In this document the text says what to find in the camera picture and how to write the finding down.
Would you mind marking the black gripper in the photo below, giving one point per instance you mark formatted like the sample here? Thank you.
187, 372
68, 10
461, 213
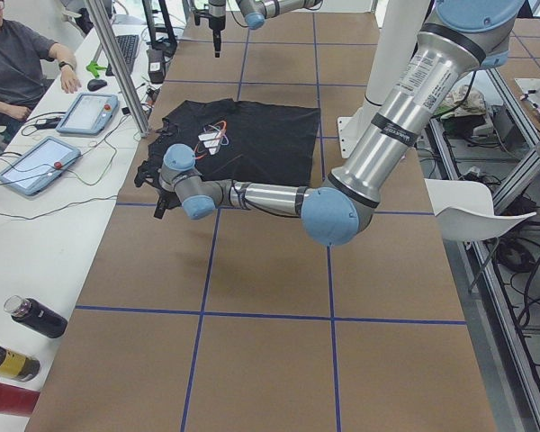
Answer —
215, 22
162, 203

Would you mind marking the black graphic t-shirt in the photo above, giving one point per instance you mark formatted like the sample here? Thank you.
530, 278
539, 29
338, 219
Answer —
247, 155

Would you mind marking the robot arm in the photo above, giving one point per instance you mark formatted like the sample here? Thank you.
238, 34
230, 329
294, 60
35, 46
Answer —
430, 47
254, 13

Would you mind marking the black keyboard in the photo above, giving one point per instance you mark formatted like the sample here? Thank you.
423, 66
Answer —
129, 47

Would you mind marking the far teach pendant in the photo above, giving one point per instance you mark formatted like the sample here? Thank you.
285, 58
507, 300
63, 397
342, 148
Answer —
88, 115

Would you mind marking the teach pendant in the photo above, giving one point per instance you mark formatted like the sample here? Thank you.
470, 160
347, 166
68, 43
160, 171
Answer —
39, 167
88, 115

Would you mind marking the near teach pendant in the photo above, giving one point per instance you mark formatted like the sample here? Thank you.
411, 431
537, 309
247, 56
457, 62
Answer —
39, 167

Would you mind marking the black computer mouse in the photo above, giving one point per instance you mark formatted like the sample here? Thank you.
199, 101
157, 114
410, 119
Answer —
96, 84

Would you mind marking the black water bottle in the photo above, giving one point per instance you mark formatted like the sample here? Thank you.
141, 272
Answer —
34, 315

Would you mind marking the seated person in grey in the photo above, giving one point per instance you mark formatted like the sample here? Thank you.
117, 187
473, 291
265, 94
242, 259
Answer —
22, 83

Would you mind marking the yellow black bottle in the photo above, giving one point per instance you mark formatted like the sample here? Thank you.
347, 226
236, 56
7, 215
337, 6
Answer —
17, 366

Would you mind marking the red bottle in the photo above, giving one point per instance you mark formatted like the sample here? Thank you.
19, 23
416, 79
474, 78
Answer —
17, 401

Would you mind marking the aluminium frame post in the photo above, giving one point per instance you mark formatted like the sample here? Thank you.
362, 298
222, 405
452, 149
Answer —
111, 48

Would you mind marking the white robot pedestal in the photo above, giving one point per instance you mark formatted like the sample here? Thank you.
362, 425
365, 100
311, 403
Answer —
387, 67

